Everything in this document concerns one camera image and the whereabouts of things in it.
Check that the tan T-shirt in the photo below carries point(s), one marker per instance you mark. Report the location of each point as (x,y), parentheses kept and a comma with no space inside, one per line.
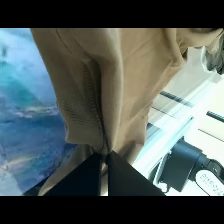
(126,83)

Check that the grey garment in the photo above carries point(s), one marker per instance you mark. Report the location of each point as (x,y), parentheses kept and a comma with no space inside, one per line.
(215,56)

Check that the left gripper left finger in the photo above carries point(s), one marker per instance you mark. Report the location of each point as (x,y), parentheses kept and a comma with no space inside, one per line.
(83,180)

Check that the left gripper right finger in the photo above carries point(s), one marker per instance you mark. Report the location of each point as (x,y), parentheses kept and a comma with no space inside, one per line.
(128,180)

